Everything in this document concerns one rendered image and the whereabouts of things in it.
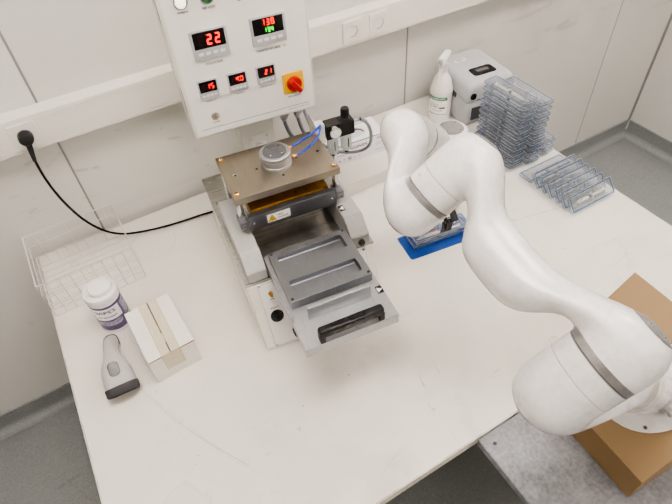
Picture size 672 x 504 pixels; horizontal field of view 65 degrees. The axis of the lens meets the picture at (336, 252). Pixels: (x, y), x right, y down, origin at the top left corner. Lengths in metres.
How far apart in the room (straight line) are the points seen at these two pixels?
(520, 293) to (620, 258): 0.88
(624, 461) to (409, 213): 0.66
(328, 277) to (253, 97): 0.49
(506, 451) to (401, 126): 0.74
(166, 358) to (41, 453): 1.12
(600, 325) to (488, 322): 0.66
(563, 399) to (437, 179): 0.40
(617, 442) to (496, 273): 0.52
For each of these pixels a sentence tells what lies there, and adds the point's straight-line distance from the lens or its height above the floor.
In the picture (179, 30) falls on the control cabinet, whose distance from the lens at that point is 1.27.
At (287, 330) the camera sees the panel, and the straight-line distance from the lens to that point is 1.38.
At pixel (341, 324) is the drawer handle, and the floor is 1.01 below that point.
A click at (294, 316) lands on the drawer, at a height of 0.97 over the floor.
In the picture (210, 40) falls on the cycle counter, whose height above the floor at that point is 1.39.
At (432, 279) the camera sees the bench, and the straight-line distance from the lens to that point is 1.52.
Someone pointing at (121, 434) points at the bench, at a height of 0.75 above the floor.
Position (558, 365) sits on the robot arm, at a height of 1.23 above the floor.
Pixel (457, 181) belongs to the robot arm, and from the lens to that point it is 0.92.
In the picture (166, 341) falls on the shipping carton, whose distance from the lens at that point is 1.37.
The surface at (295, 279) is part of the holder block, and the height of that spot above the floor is 0.99.
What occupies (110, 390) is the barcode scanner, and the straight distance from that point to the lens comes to 1.40.
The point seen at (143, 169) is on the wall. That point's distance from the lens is 1.79.
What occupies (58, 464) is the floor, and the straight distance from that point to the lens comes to 2.35.
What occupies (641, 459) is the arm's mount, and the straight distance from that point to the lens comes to 1.25.
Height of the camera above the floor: 1.91
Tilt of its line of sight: 47 degrees down
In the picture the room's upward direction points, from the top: 4 degrees counter-clockwise
